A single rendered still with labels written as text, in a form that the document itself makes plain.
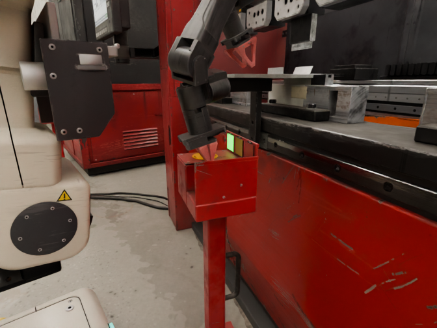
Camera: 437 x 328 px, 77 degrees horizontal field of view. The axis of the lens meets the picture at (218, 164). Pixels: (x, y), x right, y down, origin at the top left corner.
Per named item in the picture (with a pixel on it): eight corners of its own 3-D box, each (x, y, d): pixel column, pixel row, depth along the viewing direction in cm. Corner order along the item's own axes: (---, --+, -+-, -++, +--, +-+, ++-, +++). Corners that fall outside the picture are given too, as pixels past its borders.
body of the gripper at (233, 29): (238, 38, 85) (229, 13, 82) (255, 33, 76) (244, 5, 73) (222, 47, 84) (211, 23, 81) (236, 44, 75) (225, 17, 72)
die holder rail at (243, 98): (207, 99, 164) (207, 82, 161) (216, 99, 166) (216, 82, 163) (247, 106, 120) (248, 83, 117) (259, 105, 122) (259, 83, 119)
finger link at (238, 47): (253, 62, 86) (242, 32, 82) (266, 60, 80) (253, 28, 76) (237, 72, 85) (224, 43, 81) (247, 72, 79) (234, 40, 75)
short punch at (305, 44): (289, 51, 92) (291, 19, 90) (294, 51, 93) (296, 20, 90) (309, 47, 84) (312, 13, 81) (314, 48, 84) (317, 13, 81)
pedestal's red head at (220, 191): (178, 192, 83) (175, 133, 77) (227, 185, 88) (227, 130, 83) (196, 223, 65) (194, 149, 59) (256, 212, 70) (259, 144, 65)
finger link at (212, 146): (225, 170, 64) (215, 132, 61) (197, 181, 62) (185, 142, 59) (215, 163, 70) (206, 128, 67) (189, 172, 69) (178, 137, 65)
